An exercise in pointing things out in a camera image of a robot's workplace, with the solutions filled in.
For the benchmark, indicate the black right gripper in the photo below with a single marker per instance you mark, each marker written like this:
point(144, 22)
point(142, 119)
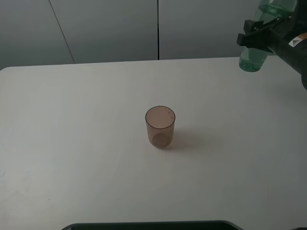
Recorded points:
point(287, 38)

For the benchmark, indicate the green transparent water bottle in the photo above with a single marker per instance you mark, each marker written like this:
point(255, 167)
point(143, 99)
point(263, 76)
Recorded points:
point(251, 60)

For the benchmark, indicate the pink translucent plastic cup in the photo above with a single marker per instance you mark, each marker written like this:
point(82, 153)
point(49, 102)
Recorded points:
point(160, 123)

